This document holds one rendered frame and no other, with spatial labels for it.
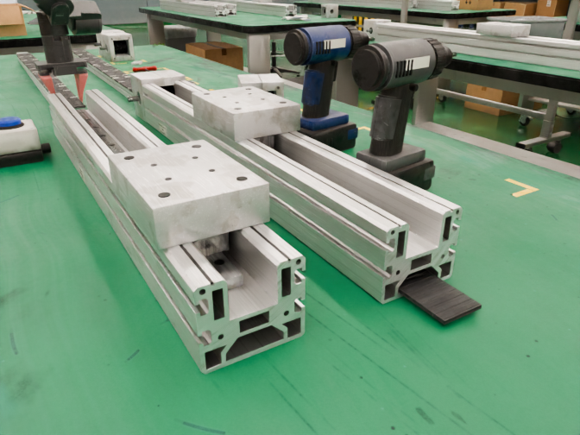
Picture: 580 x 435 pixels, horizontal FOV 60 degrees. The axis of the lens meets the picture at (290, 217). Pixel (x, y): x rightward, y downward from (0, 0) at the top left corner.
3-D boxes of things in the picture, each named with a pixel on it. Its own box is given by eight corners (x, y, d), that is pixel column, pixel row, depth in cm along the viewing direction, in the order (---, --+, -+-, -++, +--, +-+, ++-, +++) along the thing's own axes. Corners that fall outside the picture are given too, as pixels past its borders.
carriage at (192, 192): (116, 211, 56) (106, 154, 53) (207, 192, 61) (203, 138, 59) (161, 278, 44) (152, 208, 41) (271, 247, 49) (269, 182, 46)
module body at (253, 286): (54, 135, 103) (46, 94, 99) (104, 129, 108) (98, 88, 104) (202, 375, 41) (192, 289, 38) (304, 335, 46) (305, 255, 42)
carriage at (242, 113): (194, 133, 85) (191, 92, 82) (253, 123, 90) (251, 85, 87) (236, 160, 72) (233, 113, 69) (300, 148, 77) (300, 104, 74)
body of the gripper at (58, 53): (88, 69, 113) (82, 34, 110) (39, 74, 108) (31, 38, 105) (83, 66, 118) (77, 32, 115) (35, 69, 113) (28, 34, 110)
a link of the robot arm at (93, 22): (37, -29, 101) (52, 5, 100) (94, -29, 108) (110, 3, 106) (36, 15, 111) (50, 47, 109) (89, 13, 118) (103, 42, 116)
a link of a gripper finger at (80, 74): (93, 105, 116) (86, 64, 112) (60, 110, 113) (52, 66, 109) (88, 100, 122) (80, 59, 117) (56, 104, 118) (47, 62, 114)
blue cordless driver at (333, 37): (279, 152, 93) (277, 27, 84) (353, 132, 105) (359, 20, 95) (305, 162, 88) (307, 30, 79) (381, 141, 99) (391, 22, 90)
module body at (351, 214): (146, 122, 112) (141, 84, 108) (189, 116, 117) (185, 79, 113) (380, 305, 50) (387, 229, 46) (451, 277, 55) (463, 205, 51)
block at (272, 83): (229, 116, 117) (226, 74, 113) (277, 114, 118) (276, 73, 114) (231, 128, 108) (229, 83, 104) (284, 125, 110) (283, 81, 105)
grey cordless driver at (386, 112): (337, 196, 75) (344, 41, 65) (419, 167, 86) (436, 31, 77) (376, 212, 70) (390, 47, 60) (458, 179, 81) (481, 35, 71)
